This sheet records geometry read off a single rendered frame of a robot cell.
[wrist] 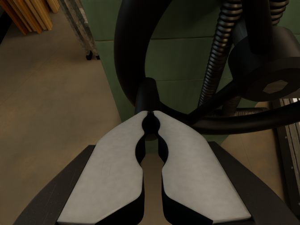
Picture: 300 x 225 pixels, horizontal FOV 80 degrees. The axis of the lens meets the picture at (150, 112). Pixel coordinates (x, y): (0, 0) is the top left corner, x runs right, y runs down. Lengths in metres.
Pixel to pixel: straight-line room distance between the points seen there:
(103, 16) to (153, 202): 0.80
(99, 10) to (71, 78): 1.05
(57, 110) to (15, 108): 0.27
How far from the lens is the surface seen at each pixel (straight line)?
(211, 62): 0.27
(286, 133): 1.08
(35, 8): 1.79
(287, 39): 0.20
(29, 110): 1.35
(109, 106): 1.15
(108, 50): 0.40
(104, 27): 0.37
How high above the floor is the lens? 0.94
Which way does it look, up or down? 59 degrees down
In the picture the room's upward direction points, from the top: 2 degrees counter-clockwise
